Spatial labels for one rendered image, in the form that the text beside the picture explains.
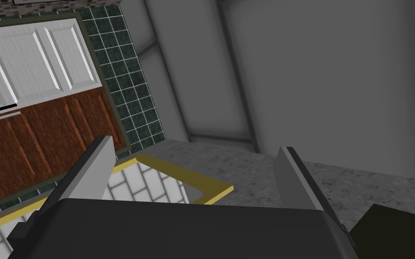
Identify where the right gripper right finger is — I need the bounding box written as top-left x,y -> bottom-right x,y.
272,146 -> 342,223

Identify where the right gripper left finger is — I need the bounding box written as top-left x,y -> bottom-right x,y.
34,135 -> 117,217

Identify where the brown wooden cupboard door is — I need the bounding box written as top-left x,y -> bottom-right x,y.
0,87 -> 127,209

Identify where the black block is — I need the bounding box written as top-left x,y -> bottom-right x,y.
348,203 -> 415,259

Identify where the silver bar handle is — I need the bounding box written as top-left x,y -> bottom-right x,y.
0,111 -> 22,122

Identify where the white panelled cupboard door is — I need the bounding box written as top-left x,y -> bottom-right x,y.
0,18 -> 104,120

